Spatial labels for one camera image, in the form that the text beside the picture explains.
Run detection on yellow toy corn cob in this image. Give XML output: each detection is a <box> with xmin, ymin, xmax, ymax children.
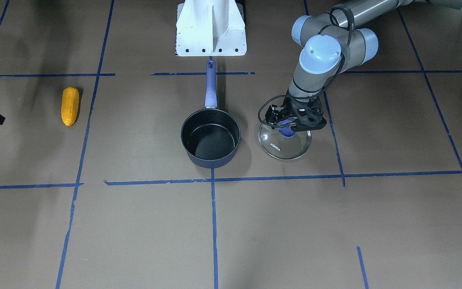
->
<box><xmin>61</xmin><ymin>87</ymin><xmax>80</xmax><ymax>126</ymax></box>

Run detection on glass pot lid blue knob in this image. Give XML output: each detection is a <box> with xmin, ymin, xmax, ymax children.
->
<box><xmin>258</xmin><ymin>124</ymin><xmax>312</xmax><ymax>161</ymax></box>

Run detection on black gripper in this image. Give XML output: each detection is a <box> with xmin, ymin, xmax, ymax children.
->
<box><xmin>265</xmin><ymin>96</ymin><xmax>328</xmax><ymax>132</ymax></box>

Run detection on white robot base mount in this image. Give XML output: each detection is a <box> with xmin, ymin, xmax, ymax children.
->
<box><xmin>175</xmin><ymin>0</ymin><xmax>247</xmax><ymax>57</ymax></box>

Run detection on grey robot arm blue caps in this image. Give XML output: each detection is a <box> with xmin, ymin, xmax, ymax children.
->
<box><xmin>176</xmin><ymin>0</ymin><xmax>409</xmax><ymax>132</ymax></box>

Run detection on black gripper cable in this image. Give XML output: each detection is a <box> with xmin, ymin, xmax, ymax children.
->
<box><xmin>257</xmin><ymin>5</ymin><xmax>355</xmax><ymax>129</ymax></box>

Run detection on dark blue saucepan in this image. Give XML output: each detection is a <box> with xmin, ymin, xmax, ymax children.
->
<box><xmin>181</xmin><ymin>60</ymin><xmax>241</xmax><ymax>169</ymax></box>

